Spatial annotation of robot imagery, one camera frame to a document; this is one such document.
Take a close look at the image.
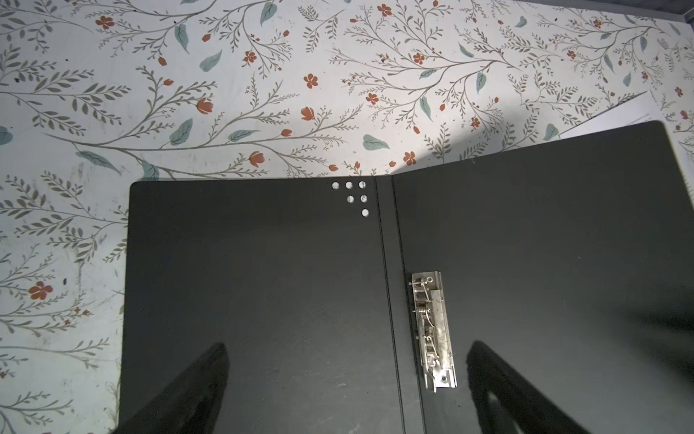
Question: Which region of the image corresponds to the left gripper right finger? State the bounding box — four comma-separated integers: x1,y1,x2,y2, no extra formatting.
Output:
466,341,587,433

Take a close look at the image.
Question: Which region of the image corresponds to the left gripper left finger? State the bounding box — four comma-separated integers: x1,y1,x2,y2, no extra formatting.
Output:
115,343,230,434

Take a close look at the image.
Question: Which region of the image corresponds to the metal folder lever clip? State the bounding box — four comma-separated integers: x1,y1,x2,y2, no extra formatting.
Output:
410,271,457,392

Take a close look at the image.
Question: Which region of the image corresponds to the blue folder black inside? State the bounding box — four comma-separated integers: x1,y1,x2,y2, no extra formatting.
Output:
119,121,693,433

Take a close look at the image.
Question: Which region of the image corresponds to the white printed paper stack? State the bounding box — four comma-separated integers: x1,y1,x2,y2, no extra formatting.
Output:
558,92,693,196

